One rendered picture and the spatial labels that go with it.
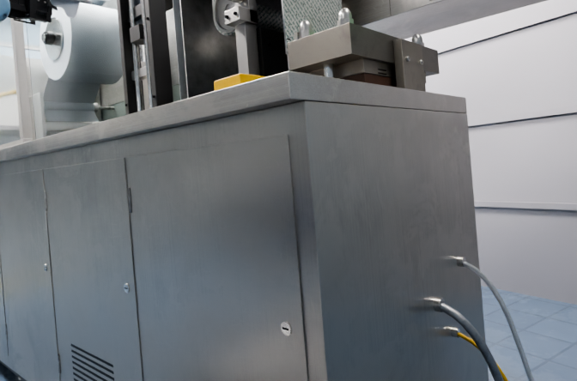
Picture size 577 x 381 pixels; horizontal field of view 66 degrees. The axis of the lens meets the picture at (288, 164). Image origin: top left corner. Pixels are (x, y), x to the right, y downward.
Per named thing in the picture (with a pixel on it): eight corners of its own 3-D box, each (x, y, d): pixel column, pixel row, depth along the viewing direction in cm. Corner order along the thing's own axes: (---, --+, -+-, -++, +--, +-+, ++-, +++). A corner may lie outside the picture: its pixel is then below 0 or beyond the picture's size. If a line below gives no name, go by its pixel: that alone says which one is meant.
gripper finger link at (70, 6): (92, 21, 114) (51, 16, 110) (92, -3, 113) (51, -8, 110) (92, 19, 111) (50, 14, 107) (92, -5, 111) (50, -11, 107)
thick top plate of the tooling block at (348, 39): (288, 70, 95) (287, 42, 95) (384, 85, 125) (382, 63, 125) (351, 53, 84) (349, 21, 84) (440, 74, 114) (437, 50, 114)
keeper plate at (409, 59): (397, 91, 97) (392, 40, 97) (417, 93, 104) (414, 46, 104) (407, 88, 95) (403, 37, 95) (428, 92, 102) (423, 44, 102)
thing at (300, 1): (285, 54, 101) (278, -28, 101) (344, 65, 118) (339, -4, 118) (287, 53, 101) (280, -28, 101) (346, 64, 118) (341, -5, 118)
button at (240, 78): (214, 94, 76) (213, 80, 76) (244, 97, 82) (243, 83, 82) (241, 87, 72) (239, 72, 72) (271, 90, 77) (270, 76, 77)
